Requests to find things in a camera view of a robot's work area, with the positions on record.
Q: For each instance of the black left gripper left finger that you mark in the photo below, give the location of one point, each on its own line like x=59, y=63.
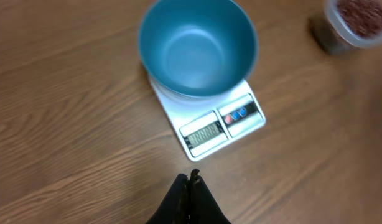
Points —
x=174, y=207

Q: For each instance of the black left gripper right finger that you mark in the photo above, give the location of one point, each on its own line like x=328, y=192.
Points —
x=203, y=208

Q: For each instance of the red beans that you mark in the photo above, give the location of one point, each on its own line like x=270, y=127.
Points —
x=363, y=17

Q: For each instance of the white kitchen scale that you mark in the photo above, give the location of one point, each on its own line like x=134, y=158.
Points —
x=206, y=125

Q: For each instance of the blue bowl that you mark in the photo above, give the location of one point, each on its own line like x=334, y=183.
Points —
x=197, y=48

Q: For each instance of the clear plastic container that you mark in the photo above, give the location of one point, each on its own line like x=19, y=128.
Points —
x=333, y=35

